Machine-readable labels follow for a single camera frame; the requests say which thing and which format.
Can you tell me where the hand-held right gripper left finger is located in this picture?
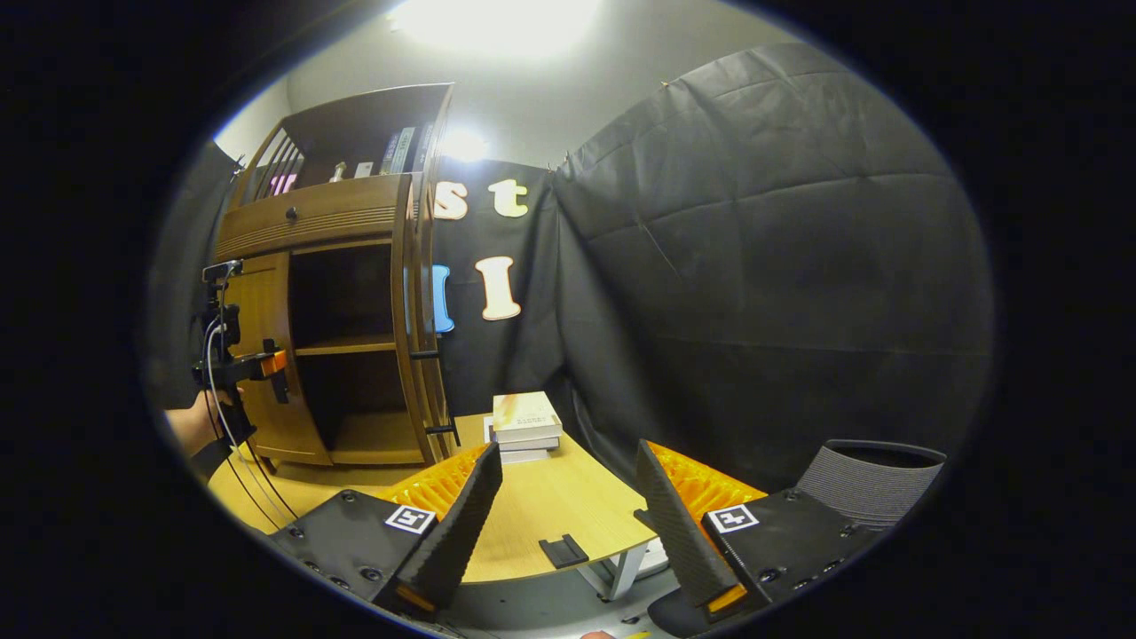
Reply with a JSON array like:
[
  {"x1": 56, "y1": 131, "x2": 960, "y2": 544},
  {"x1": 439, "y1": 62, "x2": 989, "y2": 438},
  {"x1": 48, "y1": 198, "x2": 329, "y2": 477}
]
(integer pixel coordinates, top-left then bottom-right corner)
[{"x1": 266, "y1": 442, "x2": 504, "y2": 613}]

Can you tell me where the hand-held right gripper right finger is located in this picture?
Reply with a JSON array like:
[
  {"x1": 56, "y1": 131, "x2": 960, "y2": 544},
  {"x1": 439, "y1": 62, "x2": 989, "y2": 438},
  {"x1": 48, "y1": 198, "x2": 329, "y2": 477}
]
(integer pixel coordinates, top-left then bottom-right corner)
[{"x1": 635, "y1": 439, "x2": 875, "y2": 622}]

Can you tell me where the black door handle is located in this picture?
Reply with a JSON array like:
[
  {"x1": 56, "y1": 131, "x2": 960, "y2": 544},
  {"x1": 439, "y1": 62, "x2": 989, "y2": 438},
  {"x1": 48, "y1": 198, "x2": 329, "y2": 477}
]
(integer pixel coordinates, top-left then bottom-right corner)
[
  {"x1": 262, "y1": 337, "x2": 290, "y2": 406},
  {"x1": 410, "y1": 349, "x2": 461, "y2": 446}
]

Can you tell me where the wooden shoe cabinet door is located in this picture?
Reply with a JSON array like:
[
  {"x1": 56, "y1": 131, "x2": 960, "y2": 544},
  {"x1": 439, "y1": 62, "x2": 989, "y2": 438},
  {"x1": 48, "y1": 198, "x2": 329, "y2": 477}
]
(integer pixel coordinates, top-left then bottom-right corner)
[
  {"x1": 390, "y1": 173, "x2": 462, "y2": 467},
  {"x1": 226, "y1": 251, "x2": 334, "y2": 467}
]

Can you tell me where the wooden double-door shoe cabinet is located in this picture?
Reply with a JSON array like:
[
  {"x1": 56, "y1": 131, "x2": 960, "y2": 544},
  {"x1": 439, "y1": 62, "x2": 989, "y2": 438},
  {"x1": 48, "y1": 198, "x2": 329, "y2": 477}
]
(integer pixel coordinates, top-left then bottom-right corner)
[{"x1": 213, "y1": 83, "x2": 462, "y2": 469}]

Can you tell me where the wooden cabinet drawer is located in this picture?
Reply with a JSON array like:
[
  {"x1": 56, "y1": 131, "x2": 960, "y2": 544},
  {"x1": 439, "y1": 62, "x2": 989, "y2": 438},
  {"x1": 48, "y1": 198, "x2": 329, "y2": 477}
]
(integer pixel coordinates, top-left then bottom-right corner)
[{"x1": 216, "y1": 175, "x2": 414, "y2": 261}]

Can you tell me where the wooden inner shelf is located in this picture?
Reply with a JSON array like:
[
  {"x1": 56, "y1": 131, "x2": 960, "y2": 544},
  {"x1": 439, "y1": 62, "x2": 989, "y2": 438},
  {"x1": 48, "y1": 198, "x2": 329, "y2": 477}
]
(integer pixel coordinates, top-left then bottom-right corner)
[{"x1": 295, "y1": 335, "x2": 398, "y2": 358}]

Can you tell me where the grey mesh office chair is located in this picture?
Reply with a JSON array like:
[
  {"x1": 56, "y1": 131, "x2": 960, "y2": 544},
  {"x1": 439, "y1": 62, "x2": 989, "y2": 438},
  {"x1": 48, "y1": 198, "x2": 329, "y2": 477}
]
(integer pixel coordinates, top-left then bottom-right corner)
[{"x1": 794, "y1": 439, "x2": 948, "y2": 533}]

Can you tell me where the black backdrop cloth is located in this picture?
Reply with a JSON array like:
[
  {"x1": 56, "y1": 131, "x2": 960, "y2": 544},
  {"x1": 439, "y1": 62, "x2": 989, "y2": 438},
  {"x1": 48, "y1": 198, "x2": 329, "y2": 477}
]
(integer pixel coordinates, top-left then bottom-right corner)
[{"x1": 146, "y1": 40, "x2": 995, "y2": 498}]

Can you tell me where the ceiling light panel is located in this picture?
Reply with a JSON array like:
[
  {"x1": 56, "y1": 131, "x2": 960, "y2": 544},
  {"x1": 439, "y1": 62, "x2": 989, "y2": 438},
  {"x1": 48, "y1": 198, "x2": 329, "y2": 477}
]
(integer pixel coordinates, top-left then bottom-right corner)
[{"x1": 388, "y1": 0, "x2": 604, "y2": 56}]

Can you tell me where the white table frame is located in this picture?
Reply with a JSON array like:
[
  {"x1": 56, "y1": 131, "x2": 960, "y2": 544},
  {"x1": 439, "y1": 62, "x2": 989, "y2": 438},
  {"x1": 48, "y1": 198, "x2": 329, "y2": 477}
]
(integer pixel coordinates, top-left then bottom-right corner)
[{"x1": 577, "y1": 543, "x2": 653, "y2": 603}]

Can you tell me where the black plastic bracket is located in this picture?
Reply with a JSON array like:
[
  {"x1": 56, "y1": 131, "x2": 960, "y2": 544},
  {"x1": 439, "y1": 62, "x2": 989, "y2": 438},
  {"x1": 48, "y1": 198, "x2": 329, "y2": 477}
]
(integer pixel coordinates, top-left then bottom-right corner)
[{"x1": 539, "y1": 533, "x2": 590, "y2": 570}]

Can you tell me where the left hand-held gripper cable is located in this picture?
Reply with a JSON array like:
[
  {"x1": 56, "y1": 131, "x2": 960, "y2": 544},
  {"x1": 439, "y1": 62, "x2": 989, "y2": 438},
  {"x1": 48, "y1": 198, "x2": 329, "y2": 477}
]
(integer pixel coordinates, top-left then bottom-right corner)
[{"x1": 202, "y1": 315, "x2": 301, "y2": 526}]

